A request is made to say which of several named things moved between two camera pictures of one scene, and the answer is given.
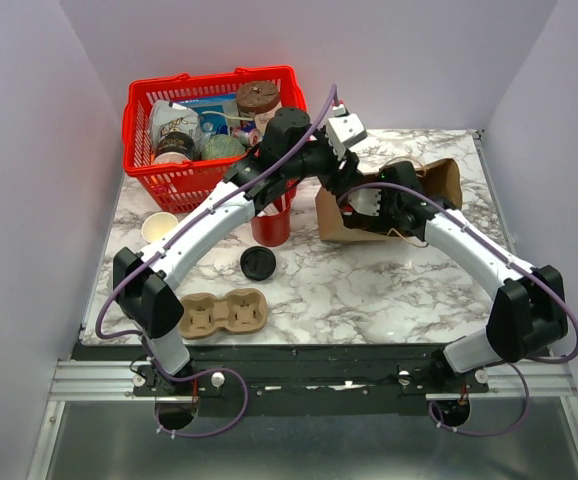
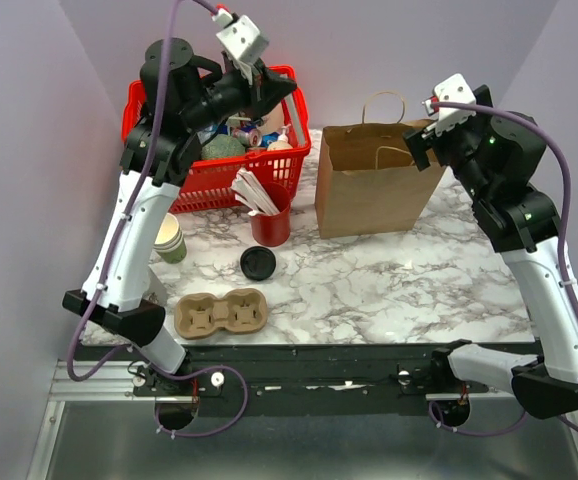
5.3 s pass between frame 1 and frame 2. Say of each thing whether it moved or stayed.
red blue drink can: stayed
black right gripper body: moved
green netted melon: stayed
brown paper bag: moved
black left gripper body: moved
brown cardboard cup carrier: stayed
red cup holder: stayed
